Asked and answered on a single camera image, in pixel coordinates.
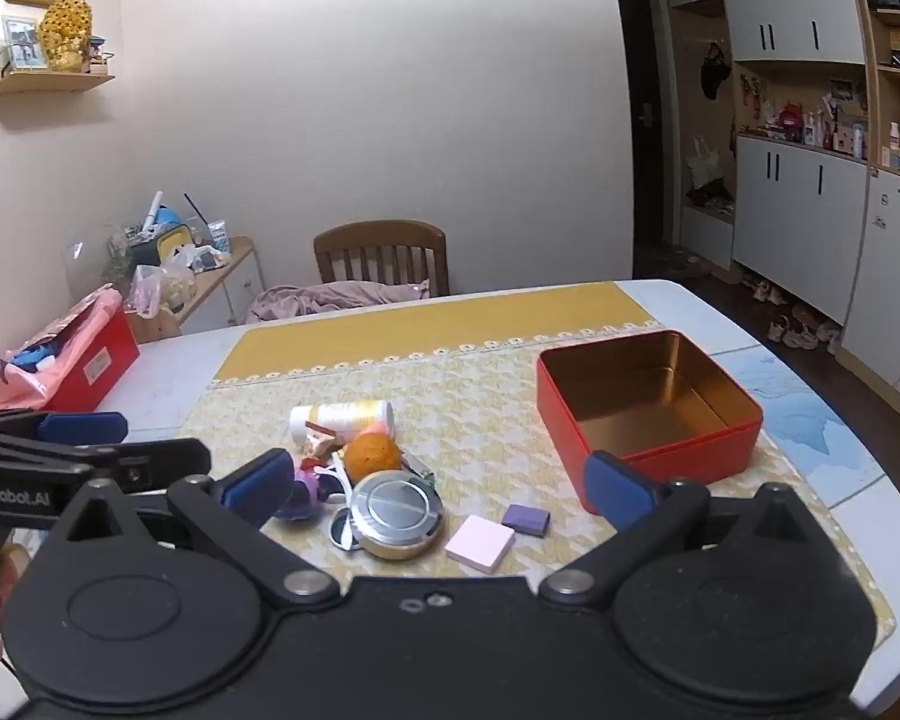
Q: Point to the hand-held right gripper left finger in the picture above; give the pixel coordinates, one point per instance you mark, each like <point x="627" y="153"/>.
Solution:
<point x="259" y="486"/>

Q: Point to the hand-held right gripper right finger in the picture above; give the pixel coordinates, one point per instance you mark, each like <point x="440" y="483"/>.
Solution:
<point x="619" y="487"/>

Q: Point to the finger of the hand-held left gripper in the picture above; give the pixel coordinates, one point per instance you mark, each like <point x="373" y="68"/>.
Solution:
<point x="82" y="427"/>
<point x="165" y="457"/>

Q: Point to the purple spiky toy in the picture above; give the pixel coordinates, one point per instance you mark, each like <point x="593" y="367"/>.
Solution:
<point x="307" y="489"/>

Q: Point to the red white small packet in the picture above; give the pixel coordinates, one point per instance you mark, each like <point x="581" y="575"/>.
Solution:
<point x="319" y="439"/>

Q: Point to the white sunglasses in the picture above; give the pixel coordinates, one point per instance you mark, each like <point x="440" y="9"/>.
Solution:
<point x="337" y="474"/>

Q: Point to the red square tin box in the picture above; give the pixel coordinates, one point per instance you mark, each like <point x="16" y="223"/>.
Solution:
<point x="709" y="457"/>

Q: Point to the purple square block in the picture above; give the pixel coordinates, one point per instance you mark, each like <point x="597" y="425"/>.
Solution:
<point x="525" y="517"/>

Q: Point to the white bottle yellow label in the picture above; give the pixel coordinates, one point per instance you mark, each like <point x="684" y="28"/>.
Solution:
<point x="345" y="414"/>

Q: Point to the orange fruit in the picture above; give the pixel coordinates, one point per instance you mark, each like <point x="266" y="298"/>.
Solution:
<point x="371" y="454"/>

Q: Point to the round silver tin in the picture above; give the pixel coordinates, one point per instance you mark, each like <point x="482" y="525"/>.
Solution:
<point x="397" y="511"/>

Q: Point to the pink square block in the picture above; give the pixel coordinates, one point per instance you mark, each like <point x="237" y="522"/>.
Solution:
<point x="480" y="544"/>

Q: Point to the red storage box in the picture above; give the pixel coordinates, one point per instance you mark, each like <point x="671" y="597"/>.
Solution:
<point x="97" y="367"/>

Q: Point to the red box with pink cloth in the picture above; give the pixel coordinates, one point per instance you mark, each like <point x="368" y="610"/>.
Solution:
<point x="0" y="379"/>

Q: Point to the clear plastic bag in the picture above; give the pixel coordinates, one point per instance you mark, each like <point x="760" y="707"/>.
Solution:
<point x="157" y="289"/>

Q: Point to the glass bowl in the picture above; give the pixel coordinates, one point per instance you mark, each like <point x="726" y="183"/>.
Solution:
<point x="90" y="262"/>

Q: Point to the white wooden side cabinet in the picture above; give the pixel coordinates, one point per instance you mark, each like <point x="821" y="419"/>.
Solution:
<point x="225" y="292"/>

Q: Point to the mauve cloth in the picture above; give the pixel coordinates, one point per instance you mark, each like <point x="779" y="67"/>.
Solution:
<point x="322" y="298"/>

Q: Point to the blue yellow box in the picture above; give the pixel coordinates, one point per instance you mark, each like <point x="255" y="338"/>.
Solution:
<point x="165" y="236"/>

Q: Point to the yellow houndstooth table mat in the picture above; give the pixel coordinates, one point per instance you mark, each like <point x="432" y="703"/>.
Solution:
<point x="457" y="330"/>

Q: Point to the small blue white carton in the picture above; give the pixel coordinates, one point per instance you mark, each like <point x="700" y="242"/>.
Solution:
<point x="220" y="238"/>

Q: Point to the pair of grey shoes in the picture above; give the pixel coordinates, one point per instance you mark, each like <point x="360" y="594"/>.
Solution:
<point x="793" y="334"/>

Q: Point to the wooden chair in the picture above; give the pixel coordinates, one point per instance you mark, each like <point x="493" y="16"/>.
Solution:
<point x="379" y="236"/>

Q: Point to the white lower cabinet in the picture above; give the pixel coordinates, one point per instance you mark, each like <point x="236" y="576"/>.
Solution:
<point x="795" y="225"/>

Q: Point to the white tote bag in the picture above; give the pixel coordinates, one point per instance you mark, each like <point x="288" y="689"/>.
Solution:
<point x="705" y="165"/>

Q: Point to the white tall cabinet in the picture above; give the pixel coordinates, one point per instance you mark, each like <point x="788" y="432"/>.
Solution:
<point x="892" y="277"/>

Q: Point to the gold ornament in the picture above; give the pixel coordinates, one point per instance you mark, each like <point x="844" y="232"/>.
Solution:
<point x="66" y="30"/>

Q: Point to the black hanging bag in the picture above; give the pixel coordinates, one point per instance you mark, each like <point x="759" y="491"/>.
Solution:
<point x="715" y="71"/>

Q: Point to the wooden wall shelf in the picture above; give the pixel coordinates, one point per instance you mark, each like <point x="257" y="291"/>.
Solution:
<point x="45" y="84"/>

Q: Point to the standing photo frame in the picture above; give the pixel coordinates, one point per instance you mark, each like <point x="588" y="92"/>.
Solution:
<point x="24" y="43"/>

